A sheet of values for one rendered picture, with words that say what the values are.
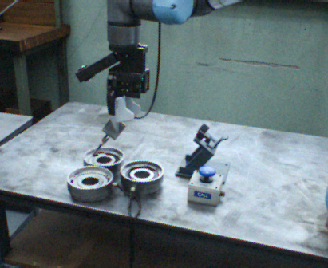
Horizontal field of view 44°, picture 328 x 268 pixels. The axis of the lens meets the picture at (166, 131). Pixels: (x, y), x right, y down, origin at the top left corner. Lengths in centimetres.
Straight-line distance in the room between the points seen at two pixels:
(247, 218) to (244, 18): 168
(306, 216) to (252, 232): 15
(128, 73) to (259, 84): 167
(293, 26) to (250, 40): 25
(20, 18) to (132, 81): 198
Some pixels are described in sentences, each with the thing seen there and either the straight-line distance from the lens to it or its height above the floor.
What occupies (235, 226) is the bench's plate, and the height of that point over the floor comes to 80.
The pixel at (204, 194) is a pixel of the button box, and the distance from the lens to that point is 94.
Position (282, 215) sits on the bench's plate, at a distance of 96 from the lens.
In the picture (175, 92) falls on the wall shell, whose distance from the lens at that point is 264.
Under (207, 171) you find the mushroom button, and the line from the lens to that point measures 94.
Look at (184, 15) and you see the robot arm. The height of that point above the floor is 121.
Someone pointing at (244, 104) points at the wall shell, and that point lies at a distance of 258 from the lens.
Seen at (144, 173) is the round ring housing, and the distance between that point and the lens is 102.
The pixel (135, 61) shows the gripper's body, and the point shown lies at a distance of 93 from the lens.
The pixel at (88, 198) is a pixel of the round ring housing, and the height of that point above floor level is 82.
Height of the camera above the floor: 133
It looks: 24 degrees down
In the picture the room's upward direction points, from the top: 2 degrees clockwise
